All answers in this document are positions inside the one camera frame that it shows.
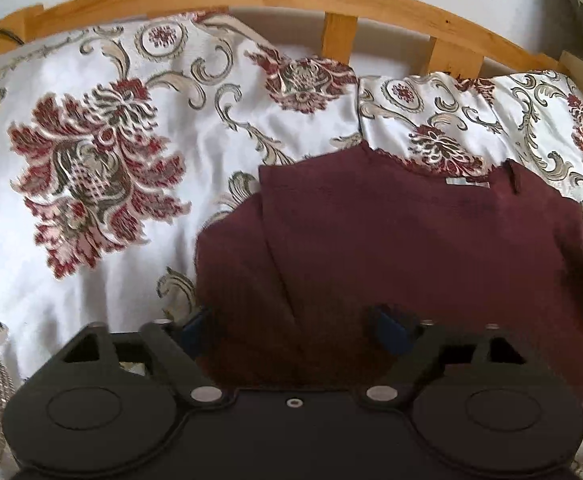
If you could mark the floral white satin bedspread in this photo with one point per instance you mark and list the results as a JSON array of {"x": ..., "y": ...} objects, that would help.
[{"x": 119, "y": 143}]

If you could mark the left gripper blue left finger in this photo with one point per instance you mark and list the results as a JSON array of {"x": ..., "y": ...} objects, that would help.
[{"x": 197, "y": 335}]

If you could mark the maroon knit sweater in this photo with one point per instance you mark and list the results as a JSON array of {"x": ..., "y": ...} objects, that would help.
[{"x": 292, "y": 275}]

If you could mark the wooden bed headboard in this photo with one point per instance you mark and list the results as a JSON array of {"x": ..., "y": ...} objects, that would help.
[{"x": 457, "y": 46}]

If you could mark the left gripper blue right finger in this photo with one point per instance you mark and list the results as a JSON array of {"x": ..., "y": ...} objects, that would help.
[{"x": 397, "y": 331}]

